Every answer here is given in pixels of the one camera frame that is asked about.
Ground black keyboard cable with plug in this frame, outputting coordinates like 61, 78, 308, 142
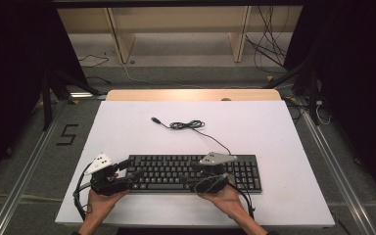
150, 117, 233, 157

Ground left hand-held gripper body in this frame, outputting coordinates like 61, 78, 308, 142
84, 152, 135, 197

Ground dark curtain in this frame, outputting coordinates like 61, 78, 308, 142
283, 0, 376, 213
0, 0, 89, 190

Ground short white cable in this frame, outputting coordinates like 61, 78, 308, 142
314, 100, 333, 126

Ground black computer keyboard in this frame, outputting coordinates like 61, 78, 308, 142
123, 154, 263, 195

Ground thin black floor cable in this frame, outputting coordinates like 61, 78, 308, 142
77, 53, 111, 70

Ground person's left hand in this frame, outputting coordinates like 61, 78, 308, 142
86, 189, 130, 218

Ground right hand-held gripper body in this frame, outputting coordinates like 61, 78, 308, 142
188, 151, 239, 195

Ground white table mat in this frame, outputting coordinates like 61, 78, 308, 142
54, 100, 336, 228

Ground aluminium floor rail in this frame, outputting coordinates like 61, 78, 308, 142
0, 107, 67, 235
298, 97, 376, 235

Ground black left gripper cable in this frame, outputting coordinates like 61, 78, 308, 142
72, 162, 94, 222

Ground bundle of black floor cables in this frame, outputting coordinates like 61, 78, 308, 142
244, 5, 290, 75

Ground person's right hand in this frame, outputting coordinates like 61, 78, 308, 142
198, 185, 243, 220

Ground light wooden shelf unit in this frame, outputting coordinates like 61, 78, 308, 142
56, 5, 305, 65

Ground black metal stand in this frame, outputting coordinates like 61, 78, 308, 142
39, 70, 103, 132
262, 55, 322, 126

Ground light wooden table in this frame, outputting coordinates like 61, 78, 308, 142
106, 88, 282, 102

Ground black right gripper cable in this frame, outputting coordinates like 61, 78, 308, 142
226, 180, 257, 220

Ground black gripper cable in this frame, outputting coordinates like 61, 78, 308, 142
226, 180, 257, 220
72, 162, 94, 222

